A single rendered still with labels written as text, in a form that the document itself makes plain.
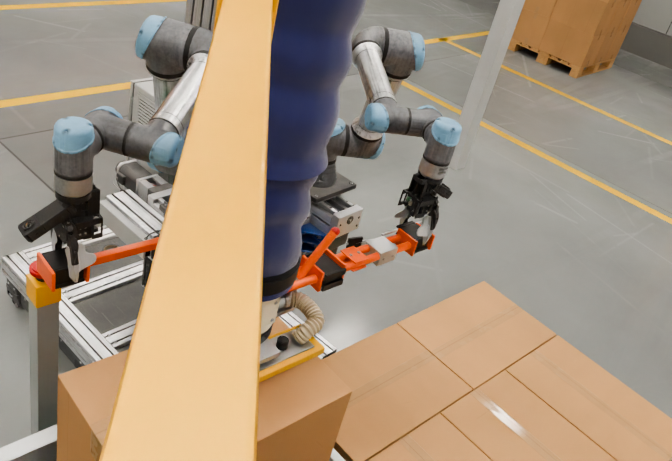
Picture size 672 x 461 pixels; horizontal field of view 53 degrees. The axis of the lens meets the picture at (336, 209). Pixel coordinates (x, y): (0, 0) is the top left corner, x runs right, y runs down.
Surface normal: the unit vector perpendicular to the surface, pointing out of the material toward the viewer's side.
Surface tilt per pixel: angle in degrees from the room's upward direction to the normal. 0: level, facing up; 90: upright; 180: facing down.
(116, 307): 0
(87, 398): 0
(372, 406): 0
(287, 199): 71
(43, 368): 90
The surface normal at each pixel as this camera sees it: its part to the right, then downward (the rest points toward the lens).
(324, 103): 0.78, 0.22
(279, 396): 0.22, -0.84
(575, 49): -0.65, 0.26
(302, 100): 0.41, 0.34
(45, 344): 0.66, 0.51
